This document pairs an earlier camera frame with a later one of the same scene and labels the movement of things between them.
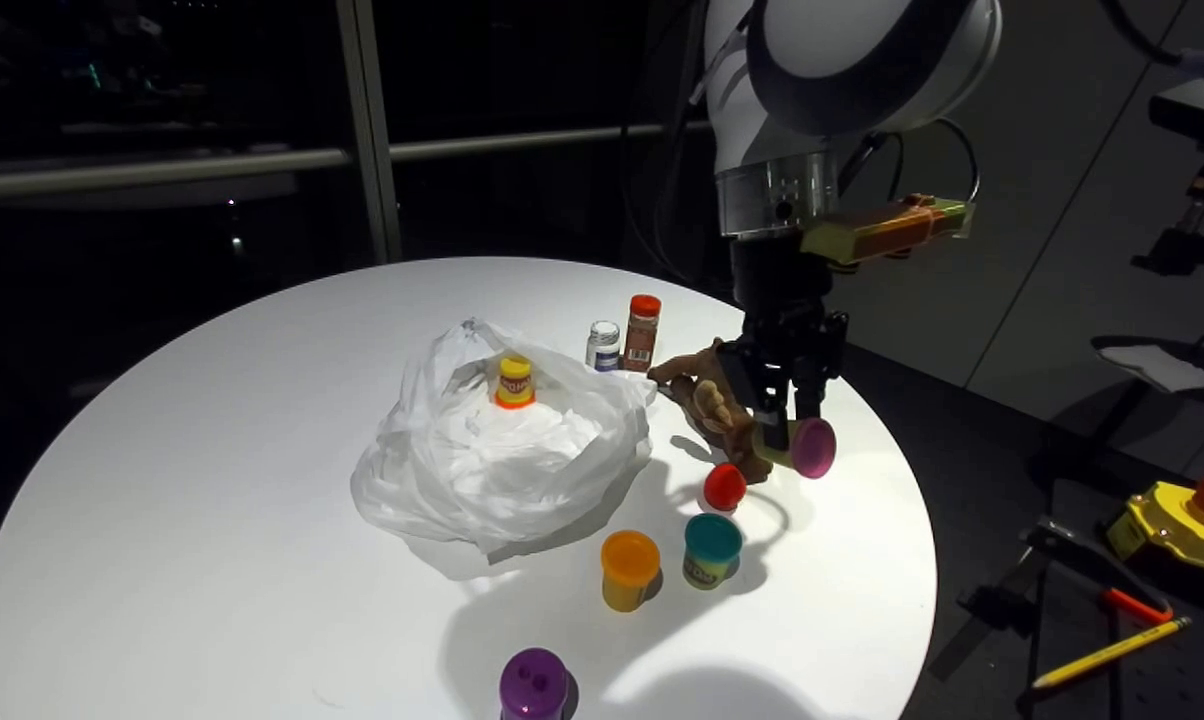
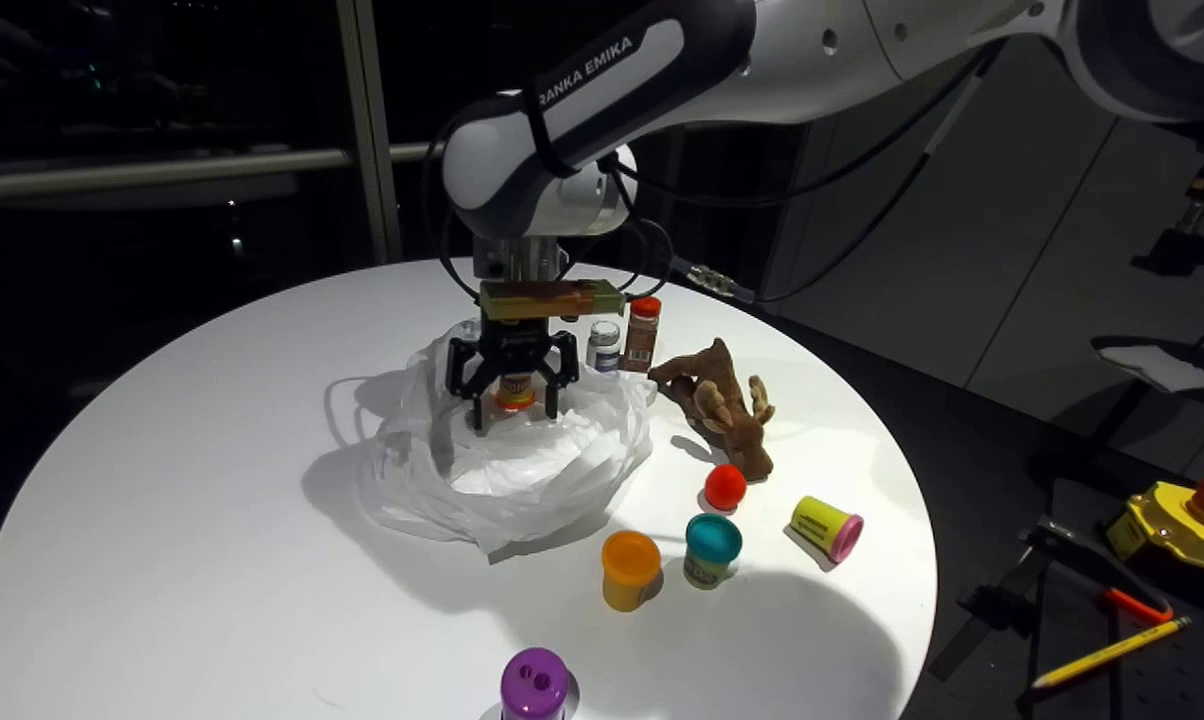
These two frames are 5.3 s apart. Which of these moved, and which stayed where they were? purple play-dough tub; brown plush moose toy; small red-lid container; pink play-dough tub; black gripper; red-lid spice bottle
Moved: pink play-dough tub; black gripper
Stayed: purple play-dough tub; brown plush moose toy; small red-lid container; red-lid spice bottle
